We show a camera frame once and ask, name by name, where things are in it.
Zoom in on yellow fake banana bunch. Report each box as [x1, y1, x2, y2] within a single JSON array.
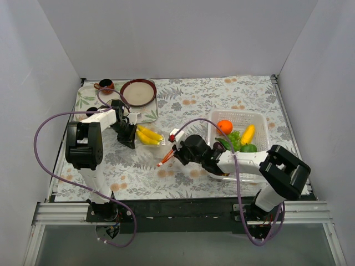
[[136, 125, 164, 146]]

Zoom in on clear zip top bag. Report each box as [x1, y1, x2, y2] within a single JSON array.
[[135, 125, 174, 168]]

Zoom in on small green fake cucumber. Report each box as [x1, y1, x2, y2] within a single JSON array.
[[215, 138, 235, 151]]

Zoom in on orange fake fruit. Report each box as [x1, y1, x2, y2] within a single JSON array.
[[217, 120, 233, 135]]

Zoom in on dark purple fake eggplant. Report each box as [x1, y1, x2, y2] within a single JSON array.
[[213, 141, 226, 152]]

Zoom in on green fake bell pepper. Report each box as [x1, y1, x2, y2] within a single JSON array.
[[240, 144, 258, 152]]

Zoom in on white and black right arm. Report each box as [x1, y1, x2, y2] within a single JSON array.
[[173, 135, 311, 220]]

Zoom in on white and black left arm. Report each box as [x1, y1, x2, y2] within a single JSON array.
[[65, 100, 137, 222]]

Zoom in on cream enamel mug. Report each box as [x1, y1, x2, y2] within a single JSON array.
[[106, 98, 120, 106]]

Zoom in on floral table mat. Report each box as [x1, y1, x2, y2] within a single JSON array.
[[54, 75, 311, 202]]

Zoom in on red rimmed beige plate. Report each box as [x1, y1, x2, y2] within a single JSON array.
[[120, 79, 157, 108]]

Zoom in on dark blue ceramic cup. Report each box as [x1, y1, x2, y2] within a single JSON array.
[[86, 107, 98, 117]]

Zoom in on floral serving tray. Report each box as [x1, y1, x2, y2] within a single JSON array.
[[73, 79, 159, 131]]

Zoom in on brown ceramic cup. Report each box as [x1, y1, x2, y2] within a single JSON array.
[[94, 79, 115, 90]]

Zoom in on white perforated plastic basket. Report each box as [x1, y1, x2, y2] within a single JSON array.
[[207, 109, 270, 183]]

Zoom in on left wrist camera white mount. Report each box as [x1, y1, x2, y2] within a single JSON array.
[[126, 112, 141, 125]]

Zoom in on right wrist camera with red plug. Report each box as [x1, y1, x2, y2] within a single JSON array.
[[168, 129, 185, 144]]

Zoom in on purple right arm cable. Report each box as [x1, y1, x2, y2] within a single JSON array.
[[176, 118, 286, 247]]

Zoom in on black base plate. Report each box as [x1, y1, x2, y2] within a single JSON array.
[[85, 199, 283, 235]]

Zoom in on aluminium frame rail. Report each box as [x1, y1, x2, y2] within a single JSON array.
[[32, 198, 333, 225]]

